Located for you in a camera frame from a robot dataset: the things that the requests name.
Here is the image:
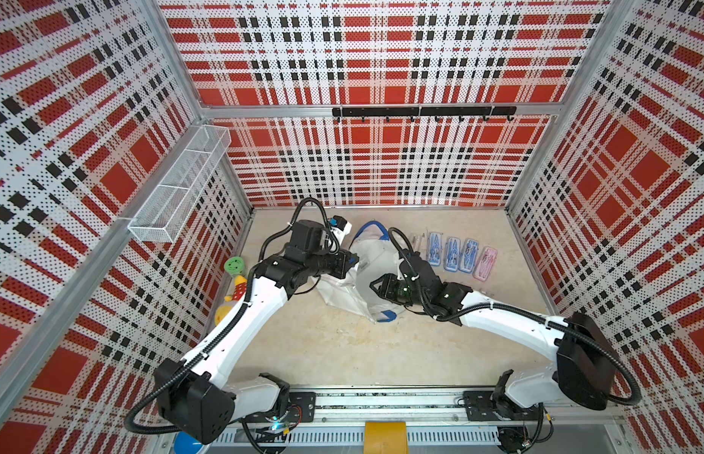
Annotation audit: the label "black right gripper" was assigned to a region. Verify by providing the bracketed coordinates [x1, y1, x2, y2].
[368, 273, 427, 308]

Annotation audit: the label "white canvas bag blue handles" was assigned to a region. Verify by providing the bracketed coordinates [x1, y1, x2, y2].
[316, 221, 404, 323]

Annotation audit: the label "blue compass set case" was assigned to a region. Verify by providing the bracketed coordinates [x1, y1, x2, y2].
[459, 238, 480, 274]
[443, 236, 461, 272]
[428, 232, 443, 267]

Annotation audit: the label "pink compass set case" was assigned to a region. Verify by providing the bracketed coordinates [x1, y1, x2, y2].
[473, 246, 498, 282]

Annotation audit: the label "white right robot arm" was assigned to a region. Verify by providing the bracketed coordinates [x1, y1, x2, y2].
[369, 274, 642, 419]

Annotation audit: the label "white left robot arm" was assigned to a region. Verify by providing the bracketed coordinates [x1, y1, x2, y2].
[123, 250, 359, 445]

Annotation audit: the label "yellow toy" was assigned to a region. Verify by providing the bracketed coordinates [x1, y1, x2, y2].
[214, 275, 247, 327]

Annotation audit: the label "green round toy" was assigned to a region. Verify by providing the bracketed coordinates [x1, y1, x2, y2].
[223, 257, 245, 276]

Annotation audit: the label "blue round button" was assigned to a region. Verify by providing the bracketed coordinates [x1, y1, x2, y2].
[172, 432, 206, 454]

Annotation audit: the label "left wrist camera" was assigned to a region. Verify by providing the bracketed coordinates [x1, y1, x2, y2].
[285, 216, 351, 258]

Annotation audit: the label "white wire mesh basket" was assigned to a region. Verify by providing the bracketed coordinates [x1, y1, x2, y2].
[128, 125, 230, 243]

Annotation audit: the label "black hook rail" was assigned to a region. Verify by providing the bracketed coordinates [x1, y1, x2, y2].
[331, 105, 518, 119]

